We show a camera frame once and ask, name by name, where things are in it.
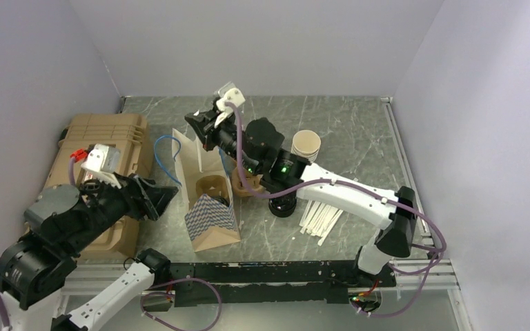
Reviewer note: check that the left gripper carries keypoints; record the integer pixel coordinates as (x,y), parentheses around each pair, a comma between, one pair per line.
(143,196)

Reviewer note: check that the tan hard case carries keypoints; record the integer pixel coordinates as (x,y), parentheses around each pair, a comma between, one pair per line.
(118,142)

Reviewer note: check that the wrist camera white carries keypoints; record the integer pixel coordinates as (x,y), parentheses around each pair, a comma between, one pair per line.
(100,160)
(227,96)

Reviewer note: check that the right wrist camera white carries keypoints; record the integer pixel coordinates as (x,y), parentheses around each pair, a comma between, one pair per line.
(227,96)

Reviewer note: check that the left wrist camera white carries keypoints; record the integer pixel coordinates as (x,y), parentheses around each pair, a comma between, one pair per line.
(100,160)

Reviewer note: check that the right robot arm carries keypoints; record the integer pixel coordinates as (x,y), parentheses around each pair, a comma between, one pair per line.
(257,149)

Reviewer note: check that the stack of black lids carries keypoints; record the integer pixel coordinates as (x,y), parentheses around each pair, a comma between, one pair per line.
(282,207)

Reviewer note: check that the pile of wrapped straws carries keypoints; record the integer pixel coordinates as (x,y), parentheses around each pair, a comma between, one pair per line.
(318,220)

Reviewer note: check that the stack of paper cups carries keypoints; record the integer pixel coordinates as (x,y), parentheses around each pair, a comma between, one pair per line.
(306,143)

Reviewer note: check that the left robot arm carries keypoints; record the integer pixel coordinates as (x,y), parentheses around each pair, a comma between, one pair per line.
(63,221)

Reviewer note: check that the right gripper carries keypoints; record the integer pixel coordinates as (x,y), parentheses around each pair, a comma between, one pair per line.
(199,121)

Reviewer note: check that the patterned paper bag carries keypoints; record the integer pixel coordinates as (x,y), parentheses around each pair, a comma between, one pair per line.
(209,223)

